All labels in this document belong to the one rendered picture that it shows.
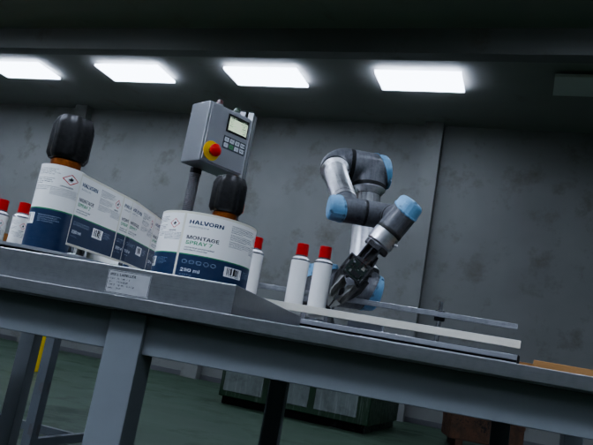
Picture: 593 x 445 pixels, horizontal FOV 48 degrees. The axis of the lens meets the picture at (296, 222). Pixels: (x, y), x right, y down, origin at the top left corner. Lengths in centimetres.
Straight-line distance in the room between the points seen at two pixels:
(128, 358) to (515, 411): 57
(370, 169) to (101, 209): 104
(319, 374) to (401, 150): 1054
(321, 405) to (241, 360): 689
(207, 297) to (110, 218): 49
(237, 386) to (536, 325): 476
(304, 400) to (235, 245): 669
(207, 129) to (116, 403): 111
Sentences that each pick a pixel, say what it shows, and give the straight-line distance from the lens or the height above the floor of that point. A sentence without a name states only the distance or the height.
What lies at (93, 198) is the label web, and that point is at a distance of 143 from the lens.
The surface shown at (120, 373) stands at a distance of 106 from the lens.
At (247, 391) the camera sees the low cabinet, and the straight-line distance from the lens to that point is 822.
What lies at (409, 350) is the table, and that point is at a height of 82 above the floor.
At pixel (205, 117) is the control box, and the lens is 201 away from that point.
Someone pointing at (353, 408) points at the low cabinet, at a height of 26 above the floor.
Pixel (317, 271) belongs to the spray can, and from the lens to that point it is 179.
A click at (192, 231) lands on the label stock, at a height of 98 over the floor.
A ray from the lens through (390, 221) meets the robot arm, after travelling 178.
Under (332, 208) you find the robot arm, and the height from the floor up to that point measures 119.
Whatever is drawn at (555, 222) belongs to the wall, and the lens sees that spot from 1095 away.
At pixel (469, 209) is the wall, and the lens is 1102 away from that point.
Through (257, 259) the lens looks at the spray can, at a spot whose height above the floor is 102.
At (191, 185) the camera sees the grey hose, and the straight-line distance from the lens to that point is 205.
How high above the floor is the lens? 80
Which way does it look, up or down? 11 degrees up
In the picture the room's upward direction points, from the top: 10 degrees clockwise
